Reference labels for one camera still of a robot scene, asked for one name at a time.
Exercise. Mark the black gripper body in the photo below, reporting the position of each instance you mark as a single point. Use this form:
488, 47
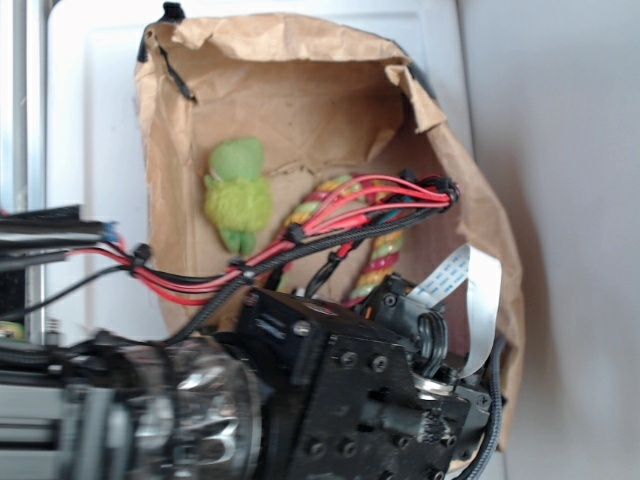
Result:
362, 393

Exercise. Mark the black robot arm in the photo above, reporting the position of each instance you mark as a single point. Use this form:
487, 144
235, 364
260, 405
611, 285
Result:
189, 407

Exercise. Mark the green plush frog toy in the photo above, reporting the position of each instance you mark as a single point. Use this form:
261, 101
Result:
238, 198

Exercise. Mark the brown paper-lined box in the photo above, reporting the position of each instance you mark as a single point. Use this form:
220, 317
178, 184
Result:
324, 99

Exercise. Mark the white plastic tray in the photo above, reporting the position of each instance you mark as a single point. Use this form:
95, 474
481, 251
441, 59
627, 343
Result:
94, 151

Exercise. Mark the multicolour twisted rope toy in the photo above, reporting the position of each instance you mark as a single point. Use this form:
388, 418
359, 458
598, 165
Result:
385, 250

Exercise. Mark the aluminium frame rail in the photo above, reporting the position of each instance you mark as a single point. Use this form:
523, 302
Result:
23, 104

